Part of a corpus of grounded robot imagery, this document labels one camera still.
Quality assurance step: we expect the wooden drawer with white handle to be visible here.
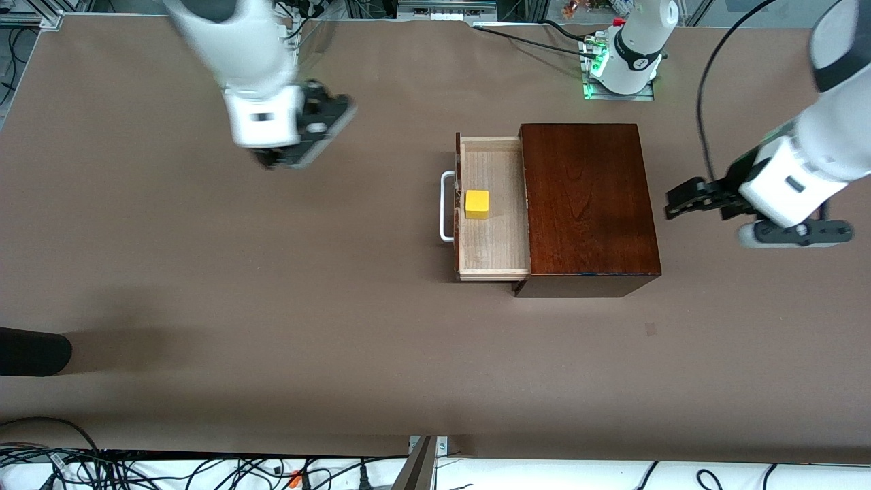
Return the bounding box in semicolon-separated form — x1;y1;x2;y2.
440;133;531;282

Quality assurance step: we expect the dark brown wooden cabinet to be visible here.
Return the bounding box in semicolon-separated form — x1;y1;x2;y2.
512;123;662;299

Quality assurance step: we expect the silver box with white connectors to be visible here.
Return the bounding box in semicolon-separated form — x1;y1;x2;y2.
397;0;499;22

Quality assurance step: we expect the black cylinder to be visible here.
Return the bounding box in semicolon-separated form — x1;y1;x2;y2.
0;327;73;377

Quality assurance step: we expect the black cable cluster red plug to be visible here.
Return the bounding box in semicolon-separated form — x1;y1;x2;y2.
272;0;327;42

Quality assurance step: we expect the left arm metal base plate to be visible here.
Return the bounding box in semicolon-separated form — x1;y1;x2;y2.
582;37;655;101

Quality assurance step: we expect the long black tabletop cable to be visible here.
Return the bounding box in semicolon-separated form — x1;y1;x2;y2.
473;24;595;58

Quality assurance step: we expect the short curved black tabletop cable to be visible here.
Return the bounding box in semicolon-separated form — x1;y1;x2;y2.
541;18;601;43

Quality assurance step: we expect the aluminium frame profile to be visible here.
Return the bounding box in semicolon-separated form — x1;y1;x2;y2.
0;0;65;29

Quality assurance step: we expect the tangled black cable bundle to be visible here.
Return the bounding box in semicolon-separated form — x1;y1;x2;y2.
0;416;409;490

